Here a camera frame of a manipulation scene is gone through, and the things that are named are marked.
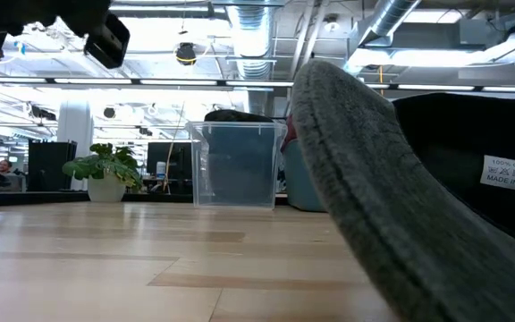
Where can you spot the maroon baseball cap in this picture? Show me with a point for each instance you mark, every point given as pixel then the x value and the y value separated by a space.
pixel 289 134

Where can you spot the dark grey cloth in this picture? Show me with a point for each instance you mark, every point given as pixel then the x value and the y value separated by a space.
pixel 374 201

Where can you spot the white round column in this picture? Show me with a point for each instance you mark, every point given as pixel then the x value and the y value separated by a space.
pixel 75 125

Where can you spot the black ceiling spotlight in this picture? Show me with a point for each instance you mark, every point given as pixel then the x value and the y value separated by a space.
pixel 186 53

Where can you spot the black partition panel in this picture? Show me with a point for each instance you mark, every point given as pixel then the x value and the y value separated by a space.
pixel 52 165

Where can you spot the person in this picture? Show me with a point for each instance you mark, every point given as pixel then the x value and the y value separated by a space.
pixel 5 167

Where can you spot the green potted plant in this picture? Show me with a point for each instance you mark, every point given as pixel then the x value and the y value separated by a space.
pixel 105 179

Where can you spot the white bottle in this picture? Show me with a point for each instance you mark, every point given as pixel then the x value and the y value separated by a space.
pixel 161 171

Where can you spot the clear plastic bin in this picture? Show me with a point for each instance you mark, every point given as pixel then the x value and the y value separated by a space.
pixel 197 179

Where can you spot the teal plastic bin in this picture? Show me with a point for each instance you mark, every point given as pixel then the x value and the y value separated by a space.
pixel 300 183

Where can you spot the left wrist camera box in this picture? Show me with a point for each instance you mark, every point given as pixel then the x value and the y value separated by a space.
pixel 107 40

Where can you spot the black metal rig frame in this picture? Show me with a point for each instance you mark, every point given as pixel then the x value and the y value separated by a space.
pixel 38 197

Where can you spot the silver ribbed ceiling duct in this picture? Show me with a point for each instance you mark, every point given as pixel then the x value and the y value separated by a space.
pixel 250 36
pixel 391 15

